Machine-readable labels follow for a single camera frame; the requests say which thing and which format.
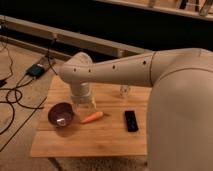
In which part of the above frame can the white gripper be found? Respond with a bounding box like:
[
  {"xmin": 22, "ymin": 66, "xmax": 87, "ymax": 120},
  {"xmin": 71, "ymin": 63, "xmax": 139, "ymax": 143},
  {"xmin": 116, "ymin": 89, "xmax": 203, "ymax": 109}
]
[{"xmin": 70, "ymin": 83, "xmax": 96, "ymax": 114}]

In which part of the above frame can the clear plastic bottle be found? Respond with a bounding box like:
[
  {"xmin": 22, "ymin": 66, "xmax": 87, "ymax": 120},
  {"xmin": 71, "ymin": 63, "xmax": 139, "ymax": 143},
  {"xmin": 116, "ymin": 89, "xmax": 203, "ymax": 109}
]
[{"xmin": 120, "ymin": 85, "xmax": 130, "ymax": 98}]

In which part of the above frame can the wooden table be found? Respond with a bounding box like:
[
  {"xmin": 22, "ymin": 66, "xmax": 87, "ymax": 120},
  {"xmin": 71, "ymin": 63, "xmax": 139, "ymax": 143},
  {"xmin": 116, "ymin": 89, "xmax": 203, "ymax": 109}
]
[{"xmin": 31, "ymin": 76, "xmax": 150, "ymax": 157}]

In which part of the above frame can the black floor cable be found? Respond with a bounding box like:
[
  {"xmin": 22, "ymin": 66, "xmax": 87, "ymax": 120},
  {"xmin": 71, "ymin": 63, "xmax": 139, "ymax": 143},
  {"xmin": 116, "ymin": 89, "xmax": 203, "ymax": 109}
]
[{"xmin": 0, "ymin": 39, "xmax": 58, "ymax": 153}]

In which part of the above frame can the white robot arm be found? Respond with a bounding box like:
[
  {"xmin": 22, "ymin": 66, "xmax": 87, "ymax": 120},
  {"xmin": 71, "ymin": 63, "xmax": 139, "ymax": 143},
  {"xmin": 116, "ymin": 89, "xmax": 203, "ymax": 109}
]
[{"xmin": 59, "ymin": 48, "xmax": 213, "ymax": 171}]

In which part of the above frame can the purple bowl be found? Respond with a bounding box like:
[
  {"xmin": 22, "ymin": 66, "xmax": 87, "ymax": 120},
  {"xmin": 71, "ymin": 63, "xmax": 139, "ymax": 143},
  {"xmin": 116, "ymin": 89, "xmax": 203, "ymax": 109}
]
[{"xmin": 48, "ymin": 102, "xmax": 74, "ymax": 127}]

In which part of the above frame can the long beige baseboard ledge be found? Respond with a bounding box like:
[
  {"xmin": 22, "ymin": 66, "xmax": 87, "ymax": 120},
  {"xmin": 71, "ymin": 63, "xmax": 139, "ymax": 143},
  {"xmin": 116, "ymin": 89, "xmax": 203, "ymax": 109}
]
[{"xmin": 0, "ymin": 15, "xmax": 148, "ymax": 57}]

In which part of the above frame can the orange carrot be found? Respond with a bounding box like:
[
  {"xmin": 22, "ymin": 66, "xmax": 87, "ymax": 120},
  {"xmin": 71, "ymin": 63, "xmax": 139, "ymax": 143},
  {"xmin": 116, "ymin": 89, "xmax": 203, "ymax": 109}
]
[{"xmin": 81, "ymin": 111, "xmax": 103, "ymax": 124}]

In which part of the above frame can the black remote control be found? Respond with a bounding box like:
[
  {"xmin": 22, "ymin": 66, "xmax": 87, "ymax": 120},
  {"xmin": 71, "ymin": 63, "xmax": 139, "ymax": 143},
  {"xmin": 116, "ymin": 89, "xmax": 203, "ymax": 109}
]
[{"xmin": 124, "ymin": 111, "xmax": 138, "ymax": 132}]

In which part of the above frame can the black power adapter box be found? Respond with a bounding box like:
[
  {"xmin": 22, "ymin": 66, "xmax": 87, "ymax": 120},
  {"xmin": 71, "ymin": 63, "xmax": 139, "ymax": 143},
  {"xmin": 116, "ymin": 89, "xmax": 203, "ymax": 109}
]
[{"xmin": 26, "ymin": 64, "xmax": 45, "ymax": 79}]

